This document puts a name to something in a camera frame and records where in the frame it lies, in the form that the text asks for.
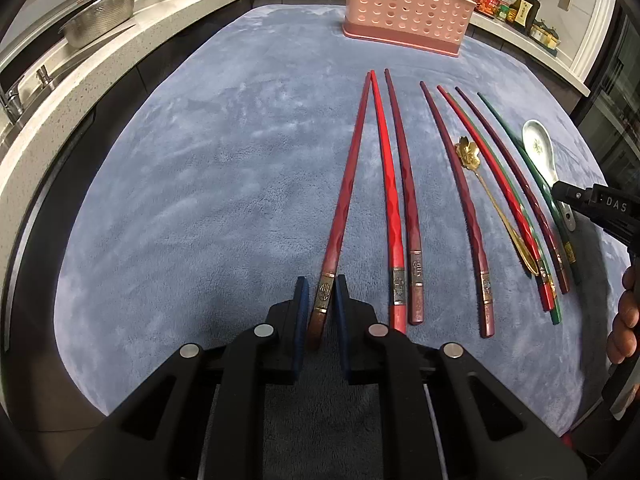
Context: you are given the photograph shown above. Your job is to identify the blue-grey plush mat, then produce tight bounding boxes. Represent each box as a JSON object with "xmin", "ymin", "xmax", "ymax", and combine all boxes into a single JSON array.
[{"xmin": 54, "ymin": 6, "xmax": 628, "ymax": 432}]

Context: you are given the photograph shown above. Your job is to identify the dark green chopstick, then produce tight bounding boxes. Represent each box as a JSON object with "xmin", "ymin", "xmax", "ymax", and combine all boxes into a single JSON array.
[{"xmin": 477, "ymin": 92, "xmax": 580, "ymax": 294}]

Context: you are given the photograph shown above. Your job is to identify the bright red chopstick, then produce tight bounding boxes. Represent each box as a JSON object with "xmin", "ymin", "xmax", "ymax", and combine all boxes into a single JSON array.
[{"xmin": 370, "ymin": 70, "xmax": 407, "ymax": 334}]

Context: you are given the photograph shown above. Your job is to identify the green tray of jars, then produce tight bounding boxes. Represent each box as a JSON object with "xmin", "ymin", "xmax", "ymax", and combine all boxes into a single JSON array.
[{"xmin": 529, "ymin": 21, "xmax": 561, "ymax": 56}]

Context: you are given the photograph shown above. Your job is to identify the chrome sink faucet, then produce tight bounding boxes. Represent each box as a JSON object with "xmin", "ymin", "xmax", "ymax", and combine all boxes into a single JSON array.
[{"xmin": 1, "ymin": 77, "xmax": 24, "ymax": 125}]

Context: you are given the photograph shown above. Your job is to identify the red and green chopstick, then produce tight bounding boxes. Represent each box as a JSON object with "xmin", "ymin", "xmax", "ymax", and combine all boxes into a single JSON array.
[{"xmin": 437, "ymin": 86, "xmax": 562, "ymax": 325}]

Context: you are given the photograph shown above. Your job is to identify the red seasoning container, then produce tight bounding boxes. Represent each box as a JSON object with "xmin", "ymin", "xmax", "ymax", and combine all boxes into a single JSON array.
[{"xmin": 475, "ymin": 0, "xmax": 501, "ymax": 18}]

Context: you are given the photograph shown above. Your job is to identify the pink perforated utensil holder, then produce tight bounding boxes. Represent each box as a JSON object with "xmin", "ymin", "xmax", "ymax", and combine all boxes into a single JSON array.
[{"xmin": 343, "ymin": 0, "xmax": 475, "ymax": 56}]

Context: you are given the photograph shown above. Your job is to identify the gold flower-handled spoon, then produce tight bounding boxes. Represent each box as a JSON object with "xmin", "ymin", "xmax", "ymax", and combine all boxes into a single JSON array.
[{"xmin": 454, "ymin": 136, "xmax": 538, "ymax": 276}]

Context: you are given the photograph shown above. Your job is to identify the dark maroon chopstick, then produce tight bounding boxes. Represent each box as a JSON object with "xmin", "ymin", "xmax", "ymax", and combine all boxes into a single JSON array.
[{"xmin": 454, "ymin": 86, "xmax": 572, "ymax": 296}]

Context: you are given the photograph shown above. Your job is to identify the operator right hand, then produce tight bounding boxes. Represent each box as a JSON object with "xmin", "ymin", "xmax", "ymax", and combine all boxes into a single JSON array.
[{"xmin": 606, "ymin": 266, "xmax": 639, "ymax": 364}]

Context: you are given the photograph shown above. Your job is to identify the white ceramic soup spoon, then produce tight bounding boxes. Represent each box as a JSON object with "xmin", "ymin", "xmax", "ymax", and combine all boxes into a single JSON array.
[{"xmin": 520, "ymin": 118, "xmax": 578, "ymax": 232}]

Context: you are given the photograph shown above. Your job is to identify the dark soy sauce bottle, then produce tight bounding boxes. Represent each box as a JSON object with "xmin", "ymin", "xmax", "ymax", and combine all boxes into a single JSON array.
[{"xmin": 506, "ymin": 0, "xmax": 540, "ymax": 35}]

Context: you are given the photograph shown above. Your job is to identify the dark red chopstick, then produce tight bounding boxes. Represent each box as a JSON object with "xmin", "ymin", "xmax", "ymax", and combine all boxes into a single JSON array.
[{"xmin": 306, "ymin": 72, "xmax": 371, "ymax": 349}]

